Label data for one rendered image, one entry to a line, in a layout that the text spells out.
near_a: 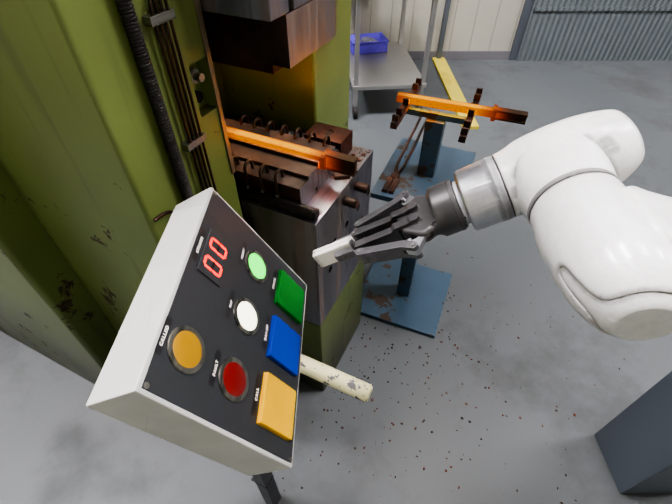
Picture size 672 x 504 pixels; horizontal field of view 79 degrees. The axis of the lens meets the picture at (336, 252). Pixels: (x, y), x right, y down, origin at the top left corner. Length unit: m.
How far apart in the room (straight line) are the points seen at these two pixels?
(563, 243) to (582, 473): 1.46
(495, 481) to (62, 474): 1.54
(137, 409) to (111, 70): 0.49
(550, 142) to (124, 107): 0.62
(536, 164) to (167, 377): 0.48
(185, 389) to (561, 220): 0.45
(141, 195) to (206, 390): 0.41
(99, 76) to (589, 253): 0.67
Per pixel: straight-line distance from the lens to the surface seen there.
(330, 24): 1.00
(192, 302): 0.55
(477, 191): 0.56
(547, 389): 1.96
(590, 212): 0.47
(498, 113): 1.42
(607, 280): 0.44
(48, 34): 0.73
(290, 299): 0.73
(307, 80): 1.29
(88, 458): 1.89
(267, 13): 0.80
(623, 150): 0.57
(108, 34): 0.74
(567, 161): 0.53
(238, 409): 0.57
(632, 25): 5.24
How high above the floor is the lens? 1.59
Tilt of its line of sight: 46 degrees down
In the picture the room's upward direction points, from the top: straight up
